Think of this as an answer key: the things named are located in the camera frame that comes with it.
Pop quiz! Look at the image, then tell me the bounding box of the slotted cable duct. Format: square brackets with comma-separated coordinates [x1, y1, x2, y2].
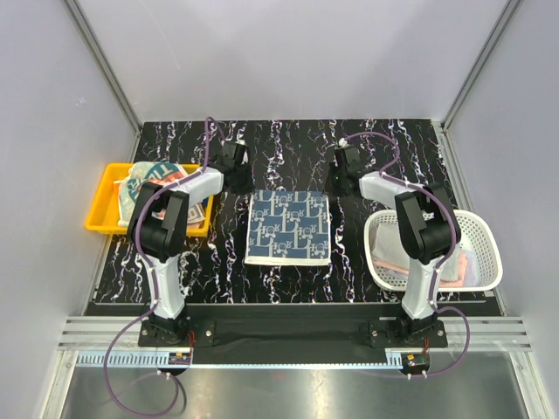
[76, 351, 191, 368]

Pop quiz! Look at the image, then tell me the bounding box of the teal and red lettered towel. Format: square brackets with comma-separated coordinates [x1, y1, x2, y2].
[114, 161, 207, 229]

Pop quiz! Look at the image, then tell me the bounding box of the cream white towel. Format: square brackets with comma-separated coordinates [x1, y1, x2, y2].
[372, 223, 410, 269]

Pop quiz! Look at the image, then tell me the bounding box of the pink towel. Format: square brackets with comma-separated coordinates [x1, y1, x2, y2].
[373, 252, 468, 288]

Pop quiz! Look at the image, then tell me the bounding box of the right aluminium frame post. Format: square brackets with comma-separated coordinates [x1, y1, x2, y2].
[440, 0, 525, 132]

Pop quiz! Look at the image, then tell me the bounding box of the blue patterned white towel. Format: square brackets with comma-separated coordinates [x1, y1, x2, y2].
[245, 190, 331, 266]

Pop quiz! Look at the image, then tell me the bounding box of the left aluminium frame post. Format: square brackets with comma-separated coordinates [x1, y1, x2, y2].
[60, 0, 145, 132]

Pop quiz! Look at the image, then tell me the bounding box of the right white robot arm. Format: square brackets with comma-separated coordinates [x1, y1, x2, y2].
[324, 145, 461, 347]

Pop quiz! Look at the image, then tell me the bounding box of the aluminium frame post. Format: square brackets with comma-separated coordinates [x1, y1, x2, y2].
[60, 0, 145, 132]
[440, 0, 525, 132]

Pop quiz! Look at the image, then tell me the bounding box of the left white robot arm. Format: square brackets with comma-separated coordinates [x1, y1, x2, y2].
[128, 141, 253, 346]

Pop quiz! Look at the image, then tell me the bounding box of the yellow plastic tray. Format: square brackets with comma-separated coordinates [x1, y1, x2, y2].
[85, 163, 196, 235]

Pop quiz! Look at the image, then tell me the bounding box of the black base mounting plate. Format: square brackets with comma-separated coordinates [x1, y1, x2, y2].
[139, 303, 448, 367]

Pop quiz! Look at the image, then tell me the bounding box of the white perforated plastic basket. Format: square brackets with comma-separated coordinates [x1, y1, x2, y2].
[363, 209, 503, 292]

